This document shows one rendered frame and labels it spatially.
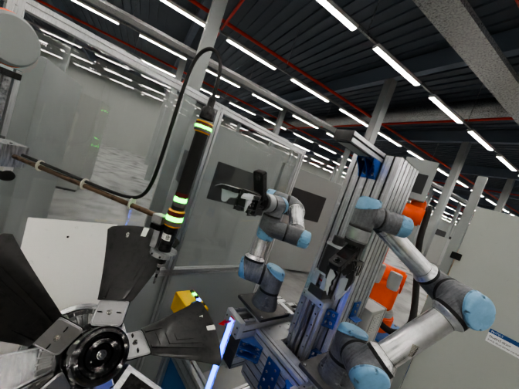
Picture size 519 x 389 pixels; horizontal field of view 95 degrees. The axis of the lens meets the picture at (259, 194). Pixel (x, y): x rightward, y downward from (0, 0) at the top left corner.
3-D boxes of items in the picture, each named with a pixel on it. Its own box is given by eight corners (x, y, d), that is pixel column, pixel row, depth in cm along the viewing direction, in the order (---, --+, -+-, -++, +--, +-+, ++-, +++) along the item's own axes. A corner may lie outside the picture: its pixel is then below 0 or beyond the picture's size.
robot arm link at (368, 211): (390, 204, 76) (365, 195, 76) (378, 235, 77) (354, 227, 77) (378, 201, 84) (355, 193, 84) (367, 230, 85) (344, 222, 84)
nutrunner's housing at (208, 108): (149, 262, 62) (203, 91, 59) (158, 258, 66) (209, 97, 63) (162, 267, 62) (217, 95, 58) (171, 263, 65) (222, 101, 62)
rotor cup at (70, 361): (45, 342, 58) (55, 341, 50) (110, 312, 69) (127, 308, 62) (59, 405, 56) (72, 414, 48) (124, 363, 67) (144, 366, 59)
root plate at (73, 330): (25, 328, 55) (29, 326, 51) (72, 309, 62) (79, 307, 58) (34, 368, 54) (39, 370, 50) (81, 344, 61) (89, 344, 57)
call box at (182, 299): (169, 310, 116) (175, 290, 115) (188, 307, 123) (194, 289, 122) (182, 333, 104) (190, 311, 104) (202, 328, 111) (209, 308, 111)
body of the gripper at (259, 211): (246, 215, 81) (266, 218, 90) (254, 191, 80) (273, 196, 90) (231, 208, 85) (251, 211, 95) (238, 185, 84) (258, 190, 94)
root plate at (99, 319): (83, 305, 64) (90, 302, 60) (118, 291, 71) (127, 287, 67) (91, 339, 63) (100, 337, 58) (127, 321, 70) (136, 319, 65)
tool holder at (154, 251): (137, 249, 61) (147, 214, 61) (154, 243, 68) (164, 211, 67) (166, 262, 60) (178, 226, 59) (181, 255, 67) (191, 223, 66)
